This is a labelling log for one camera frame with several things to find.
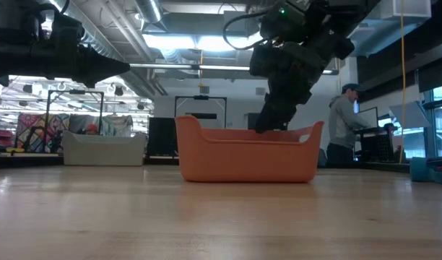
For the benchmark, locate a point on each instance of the colourful patterned cloth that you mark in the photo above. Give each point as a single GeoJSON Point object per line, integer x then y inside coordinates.
{"type": "Point", "coordinates": [33, 126]}

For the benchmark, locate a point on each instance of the long ceiling light tube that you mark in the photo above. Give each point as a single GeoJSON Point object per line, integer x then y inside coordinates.
{"type": "Point", "coordinates": [163, 66]}

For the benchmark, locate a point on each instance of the black panel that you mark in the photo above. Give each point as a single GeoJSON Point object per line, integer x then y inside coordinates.
{"type": "Point", "coordinates": [162, 137]}

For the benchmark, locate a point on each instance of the person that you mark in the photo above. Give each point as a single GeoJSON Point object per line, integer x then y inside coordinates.
{"type": "Point", "coordinates": [342, 122]}

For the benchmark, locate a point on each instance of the black cart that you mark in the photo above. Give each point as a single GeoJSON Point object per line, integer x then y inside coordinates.
{"type": "Point", "coordinates": [376, 144]}

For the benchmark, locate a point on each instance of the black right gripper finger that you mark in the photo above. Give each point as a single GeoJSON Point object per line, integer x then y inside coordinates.
{"type": "Point", "coordinates": [275, 117]}

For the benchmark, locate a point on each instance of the orange plastic basket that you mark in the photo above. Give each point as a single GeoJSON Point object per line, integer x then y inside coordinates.
{"type": "Point", "coordinates": [242, 162]}

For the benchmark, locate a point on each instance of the teal rubber band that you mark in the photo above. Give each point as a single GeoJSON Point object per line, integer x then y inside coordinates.
{"type": "Point", "coordinates": [421, 169]}

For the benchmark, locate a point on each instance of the black aluminium table frame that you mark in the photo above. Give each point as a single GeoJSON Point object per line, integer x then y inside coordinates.
{"type": "Point", "coordinates": [26, 160]}

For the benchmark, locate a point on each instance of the black metal gantry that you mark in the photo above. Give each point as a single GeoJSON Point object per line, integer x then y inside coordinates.
{"type": "Point", "coordinates": [201, 97]}
{"type": "Point", "coordinates": [74, 91]}

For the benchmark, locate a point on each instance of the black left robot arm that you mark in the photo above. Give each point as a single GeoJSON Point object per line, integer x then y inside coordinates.
{"type": "Point", "coordinates": [4, 21]}

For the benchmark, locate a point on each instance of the white angled panel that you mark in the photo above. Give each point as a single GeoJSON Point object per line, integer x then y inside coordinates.
{"type": "Point", "coordinates": [408, 115]}

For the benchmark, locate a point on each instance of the pale green cloth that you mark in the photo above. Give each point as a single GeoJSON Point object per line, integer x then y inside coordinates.
{"type": "Point", "coordinates": [116, 124]}

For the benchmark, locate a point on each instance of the red round object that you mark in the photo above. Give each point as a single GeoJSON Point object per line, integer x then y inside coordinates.
{"type": "Point", "coordinates": [91, 129]}

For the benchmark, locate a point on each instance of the silver ventilation duct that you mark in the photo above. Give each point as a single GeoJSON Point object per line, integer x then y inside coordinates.
{"type": "Point", "coordinates": [98, 39]}
{"type": "Point", "coordinates": [148, 11]}

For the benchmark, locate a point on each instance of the grey plastic basket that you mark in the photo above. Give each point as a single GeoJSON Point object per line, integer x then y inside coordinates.
{"type": "Point", "coordinates": [102, 151]}

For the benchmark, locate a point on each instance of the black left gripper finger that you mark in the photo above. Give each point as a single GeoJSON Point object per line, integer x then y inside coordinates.
{"type": "Point", "coordinates": [98, 66]}

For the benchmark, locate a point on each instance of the grey cloth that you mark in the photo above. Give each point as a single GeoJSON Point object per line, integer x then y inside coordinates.
{"type": "Point", "coordinates": [80, 122]}

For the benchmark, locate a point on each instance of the computer monitor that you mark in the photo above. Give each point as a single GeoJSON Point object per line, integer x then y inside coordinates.
{"type": "Point", "coordinates": [369, 117]}

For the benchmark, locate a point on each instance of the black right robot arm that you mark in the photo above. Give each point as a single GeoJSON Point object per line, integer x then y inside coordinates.
{"type": "Point", "coordinates": [315, 21]}

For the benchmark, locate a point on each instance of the white ceiling unit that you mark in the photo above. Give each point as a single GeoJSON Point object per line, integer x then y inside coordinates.
{"type": "Point", "coordinates": [405, 9]}

